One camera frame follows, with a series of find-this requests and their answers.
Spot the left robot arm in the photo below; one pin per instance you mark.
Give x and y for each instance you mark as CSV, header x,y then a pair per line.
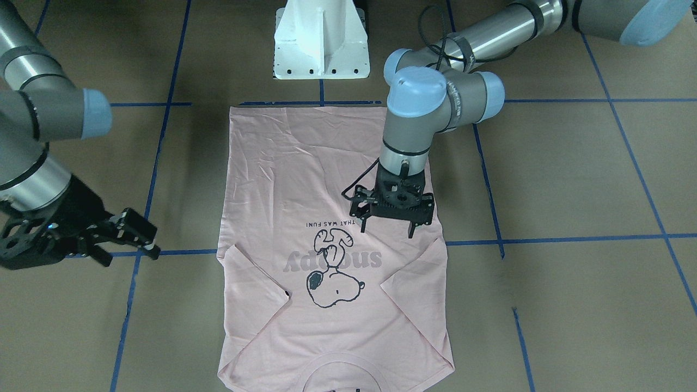
x,y
439,88

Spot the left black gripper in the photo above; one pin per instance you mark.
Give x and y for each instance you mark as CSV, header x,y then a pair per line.
x,y
361,207

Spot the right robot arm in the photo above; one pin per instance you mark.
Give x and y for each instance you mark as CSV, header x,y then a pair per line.
x,y
41,105

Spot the pink Snoopy t-shirt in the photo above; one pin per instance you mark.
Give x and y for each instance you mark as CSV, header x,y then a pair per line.
x,y
311,303

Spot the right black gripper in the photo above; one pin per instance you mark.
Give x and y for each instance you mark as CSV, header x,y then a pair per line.
x,y
81,209

